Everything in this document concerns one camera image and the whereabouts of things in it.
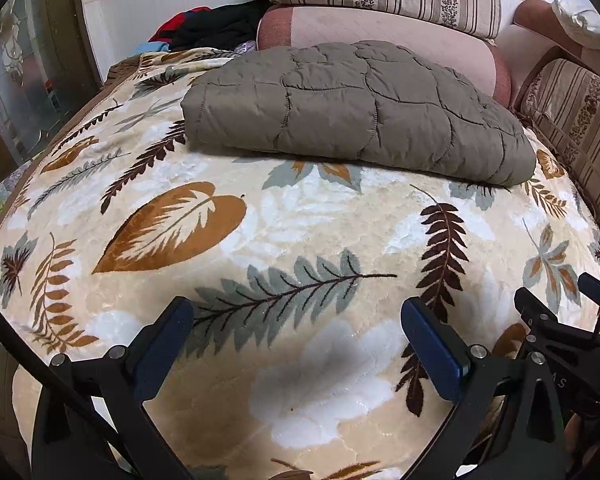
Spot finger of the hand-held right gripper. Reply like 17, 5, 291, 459
514, 287, 600, 357
577, 272, 600, 332

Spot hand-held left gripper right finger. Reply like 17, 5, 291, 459
401, 296, 568, 480

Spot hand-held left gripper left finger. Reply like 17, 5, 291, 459
30, 296, 195, 480

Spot grey quilted blanket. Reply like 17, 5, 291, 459
181, 40, 538, 188

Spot black clothes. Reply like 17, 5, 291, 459
172, 0, 271, 51

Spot leaf print blanket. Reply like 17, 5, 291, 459
0, 47, 600, 480

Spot brown striped side cushion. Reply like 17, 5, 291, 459
512, 57, 600, 231

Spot colourful printed paper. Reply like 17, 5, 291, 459
0, 162, 33, 211

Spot wooden door with glass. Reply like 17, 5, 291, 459
0, 0, 103, 201

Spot pink bolster cushion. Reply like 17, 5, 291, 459
256, 5, 512, 108

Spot red garment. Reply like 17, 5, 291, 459
150, 6, 211, 43

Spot black cable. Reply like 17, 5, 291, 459
0, 292, 135, 466

